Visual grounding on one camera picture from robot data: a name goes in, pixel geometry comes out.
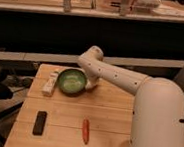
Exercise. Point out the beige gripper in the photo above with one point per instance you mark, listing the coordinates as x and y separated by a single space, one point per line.
91 84

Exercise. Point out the green ceramic bowl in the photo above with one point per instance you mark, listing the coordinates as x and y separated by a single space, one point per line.
72 81

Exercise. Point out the white plastic bottle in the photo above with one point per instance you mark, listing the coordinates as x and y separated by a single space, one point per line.
49 86

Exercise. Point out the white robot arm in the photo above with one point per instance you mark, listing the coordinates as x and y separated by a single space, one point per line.
158 106

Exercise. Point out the orange carrot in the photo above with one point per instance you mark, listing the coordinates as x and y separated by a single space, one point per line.
85 131

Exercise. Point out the black rectangular remote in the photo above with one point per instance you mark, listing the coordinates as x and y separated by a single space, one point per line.
39 123

